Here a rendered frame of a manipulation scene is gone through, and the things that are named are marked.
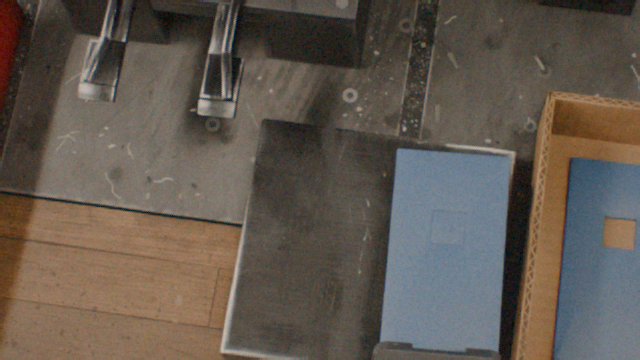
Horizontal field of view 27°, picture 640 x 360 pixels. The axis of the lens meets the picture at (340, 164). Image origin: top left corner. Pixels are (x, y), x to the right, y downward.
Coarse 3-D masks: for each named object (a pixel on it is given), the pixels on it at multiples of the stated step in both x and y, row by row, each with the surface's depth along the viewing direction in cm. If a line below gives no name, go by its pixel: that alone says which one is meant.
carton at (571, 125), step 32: (576, 96) 84; (544, 128) 84; (576, 128) 89; (608, 128) 88; (544, 160) 83; (608, 160) 90; (544, 192) 89; (544, 224) 89; (608, 224) 89; (544, 256) 88; (544, 288) 87; (544, 320) 87; (512, 352) 85; (544, 352) 86
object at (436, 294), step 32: (416, 160) 84; (448, 160) 84; (480, 160) 84; (416, 192) 84; (448, 192) 83; (480, 192) 83; (416, 224) 83; (480, 224) 83; (416, 256) 82; (448, 256) 82; (480, 256) 82; (416, 288) 82; (448, 288) 82; (480, 288) 81; (384, 320) 81; (416, 320) 81; (448, 320) 81; (480, 320) 81
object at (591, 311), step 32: (576, 160) 90; (576, 192) 89; (608, 192) 89; (576, 224) 88; (576, 256) 88; (608, 256) 87; (576, 288) 87; (608, 288) 87; (576, 320) 86; (608, 320) 86; (576, 352) 86; (608, 352) 85
